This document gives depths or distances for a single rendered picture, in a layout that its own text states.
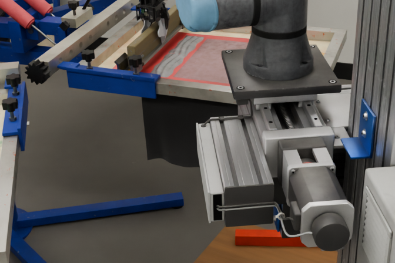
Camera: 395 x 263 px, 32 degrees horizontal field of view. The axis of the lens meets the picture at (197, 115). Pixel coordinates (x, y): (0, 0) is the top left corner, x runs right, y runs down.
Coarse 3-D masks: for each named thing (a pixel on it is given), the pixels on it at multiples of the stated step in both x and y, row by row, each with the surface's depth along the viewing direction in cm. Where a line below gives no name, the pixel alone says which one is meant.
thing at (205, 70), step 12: (156, 60) 228; (192, 60) 227; (204, 60) 227; (216, 60) 227; (144, 72) 220; (180, 72) 219; (192, 72) 219; (204, 72) 219; (216, 72) 218; (216, 84) 211; (228, 84) 210
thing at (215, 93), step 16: (128, 32) 245; (240, 32) 248; (320, 32) 238; (336, 32) 236; (96, 48) 231; (112, 48) 234; (336, 48) 224; (80, 64) 219; (96, 64) 224; (160, 80) 206; (176, 80) 206; (192, 96) 203; (208, 96) 201; (224, 96) 199
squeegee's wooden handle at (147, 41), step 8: (176, 8) 243; (176, 16) 243; (152, 24) 229; (176, 24) 244; (144, 32) 223; (152, 32) 224; (168, 32) 237; (136, 40) 217; (144, 40) 218; (152, 40) 225; (128, 48) 213; (136, 48) 214; (144, 48) 219; (152, 48) 226; (144, 56) 220; (128, 64) 216
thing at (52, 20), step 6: (48, 18) 244; (54, 18) 243; (60, 18) 243; (42, 24) 241; (48, 24) 241; (54, 24) 240; (42, 30) 243; (48, 30) 242; (54, 30) 241; (66, 30) 239; (72, 30) 238; (66, 36) 240
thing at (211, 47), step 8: (176, 40) 244; (208, 40) 243; (216, 40) 243; (224, 40) 242; (232, 40) 242; (240, 40) 242; (248, 40) 242; (168, 48) 238; (200, 48) 236; (208, 48) 236; (216, 48) 236; (224, 48) 236; (232, 48) 235; (240, 48) 235; (192, 56) 230; (200, 56) 230; (208, 56) 230; (216, 56) 230
